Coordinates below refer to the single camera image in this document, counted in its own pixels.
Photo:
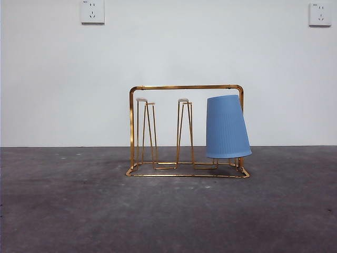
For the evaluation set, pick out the blue ribbed plastic cup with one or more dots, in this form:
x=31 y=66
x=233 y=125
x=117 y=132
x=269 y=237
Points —
x=226 y=129

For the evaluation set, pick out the white wall socket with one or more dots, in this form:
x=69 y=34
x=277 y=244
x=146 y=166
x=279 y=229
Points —
x=92 y=13
x=320 y=15

